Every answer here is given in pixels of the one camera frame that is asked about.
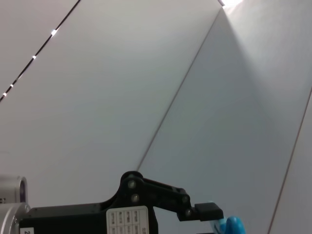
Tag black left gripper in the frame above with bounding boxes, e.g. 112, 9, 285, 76
19, 171, 159, 234

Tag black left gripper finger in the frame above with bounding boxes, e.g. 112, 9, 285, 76
142, 177, 224, 222

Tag blue scissors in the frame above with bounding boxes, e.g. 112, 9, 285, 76
214, 215, 246, 234

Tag metal wall trim strip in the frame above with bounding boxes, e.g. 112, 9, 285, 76
0, 0, 81, 103

